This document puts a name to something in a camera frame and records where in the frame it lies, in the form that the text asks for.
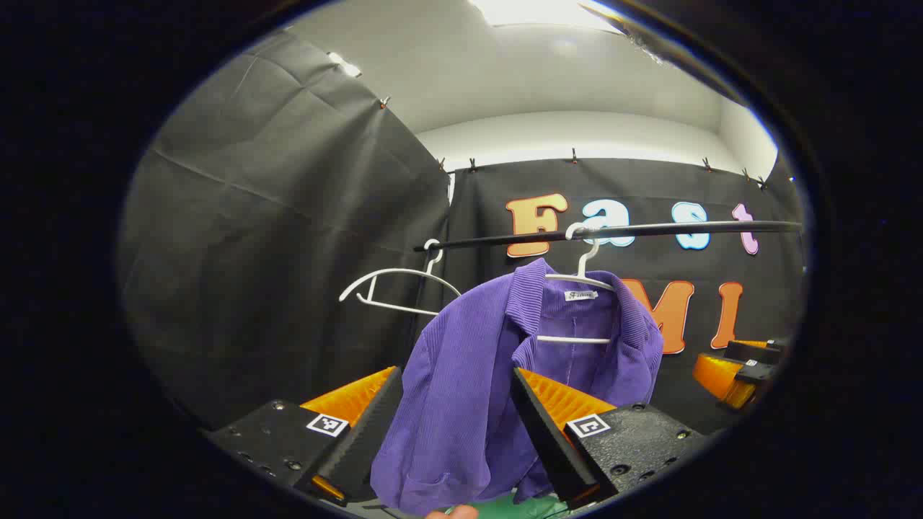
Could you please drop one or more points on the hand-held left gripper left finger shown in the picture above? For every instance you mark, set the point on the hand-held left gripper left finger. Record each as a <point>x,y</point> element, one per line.
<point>364,432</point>

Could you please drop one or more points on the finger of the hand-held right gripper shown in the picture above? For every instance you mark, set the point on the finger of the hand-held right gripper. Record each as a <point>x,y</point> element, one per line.
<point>753,352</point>
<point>725,378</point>

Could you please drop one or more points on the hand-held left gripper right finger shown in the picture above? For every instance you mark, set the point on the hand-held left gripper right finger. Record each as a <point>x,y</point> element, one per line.
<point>551,440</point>

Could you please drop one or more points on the green laundry hamper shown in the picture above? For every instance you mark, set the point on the green laundry hamper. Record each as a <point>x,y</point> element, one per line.
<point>533,507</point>

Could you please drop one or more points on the white clothes hanger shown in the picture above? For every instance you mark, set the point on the white clothes hanger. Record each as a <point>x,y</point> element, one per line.
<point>404,270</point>
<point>570,339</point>

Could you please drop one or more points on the small ceiling light panel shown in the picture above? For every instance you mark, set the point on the small ceiling light panel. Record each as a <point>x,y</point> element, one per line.
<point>345,65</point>

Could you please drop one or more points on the large ceiling light panel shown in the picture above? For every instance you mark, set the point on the large ceiling light panel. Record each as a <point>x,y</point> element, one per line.
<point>541,11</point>

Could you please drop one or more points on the black clothes rail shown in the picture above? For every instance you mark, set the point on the black clothes rail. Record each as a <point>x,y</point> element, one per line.
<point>649,231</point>

